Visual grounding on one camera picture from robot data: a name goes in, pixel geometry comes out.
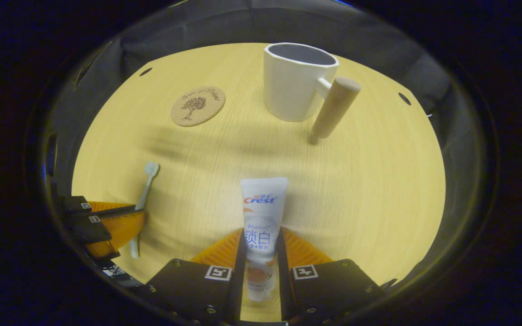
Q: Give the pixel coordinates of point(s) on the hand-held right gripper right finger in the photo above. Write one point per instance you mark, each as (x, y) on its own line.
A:
(333, 290)

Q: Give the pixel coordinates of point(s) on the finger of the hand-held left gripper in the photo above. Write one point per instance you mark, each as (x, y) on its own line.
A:
(75, 204)
(91, 231)

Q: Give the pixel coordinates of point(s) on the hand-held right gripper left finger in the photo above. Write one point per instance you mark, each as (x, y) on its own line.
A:
(193, 290)

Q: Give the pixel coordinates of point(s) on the pale green toothbrush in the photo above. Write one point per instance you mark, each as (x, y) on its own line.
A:
(147, 185)

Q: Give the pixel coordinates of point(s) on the white toothpaste tube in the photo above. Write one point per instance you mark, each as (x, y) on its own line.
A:
(263, 217)

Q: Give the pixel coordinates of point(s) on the round cork coaster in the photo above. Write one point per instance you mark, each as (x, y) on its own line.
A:
(197, 106)

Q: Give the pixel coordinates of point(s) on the light wooden desktop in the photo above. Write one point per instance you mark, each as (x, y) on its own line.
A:
(356, 190)

